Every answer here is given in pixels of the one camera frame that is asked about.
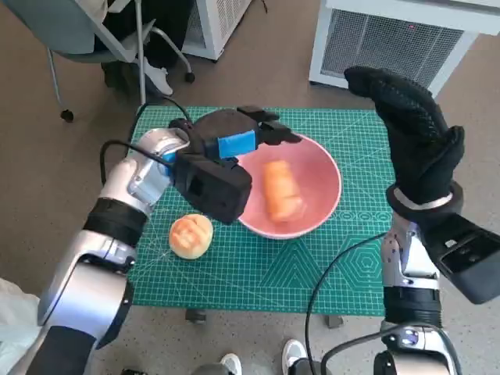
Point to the table caster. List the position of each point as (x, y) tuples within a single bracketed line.
[(335, 321), (195, 315)]

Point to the standing person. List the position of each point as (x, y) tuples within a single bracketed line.
[(15, 324)]

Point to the pink bowl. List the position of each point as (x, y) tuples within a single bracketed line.
[(312, 183)]

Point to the green cutting mat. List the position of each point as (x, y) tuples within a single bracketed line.
[(254, 273)]

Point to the round toy bread bun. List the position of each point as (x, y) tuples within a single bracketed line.
[(191, 236)]

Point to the white shoe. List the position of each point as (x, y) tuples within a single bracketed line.
[(231, 365), (293, 352)]

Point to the long toy bread loaf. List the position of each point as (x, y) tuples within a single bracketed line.
[(281, 191)]

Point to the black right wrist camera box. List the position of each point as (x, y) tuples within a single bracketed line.
[(468, 261)]

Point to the seated person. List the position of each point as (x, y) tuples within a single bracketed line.
[(164, 35)]

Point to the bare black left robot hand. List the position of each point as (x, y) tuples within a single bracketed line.
[(222, 125)]

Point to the grey wheeled chair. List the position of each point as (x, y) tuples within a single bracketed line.
[(51, 27)]

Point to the large white grille cabinet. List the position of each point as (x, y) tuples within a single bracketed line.
[(390, 35)]

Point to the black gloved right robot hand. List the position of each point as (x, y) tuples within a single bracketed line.
[(422, 148)]

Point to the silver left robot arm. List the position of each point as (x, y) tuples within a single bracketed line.
[(78, 281)]

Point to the small white cabinet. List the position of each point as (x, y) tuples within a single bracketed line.
[(222, 27)]

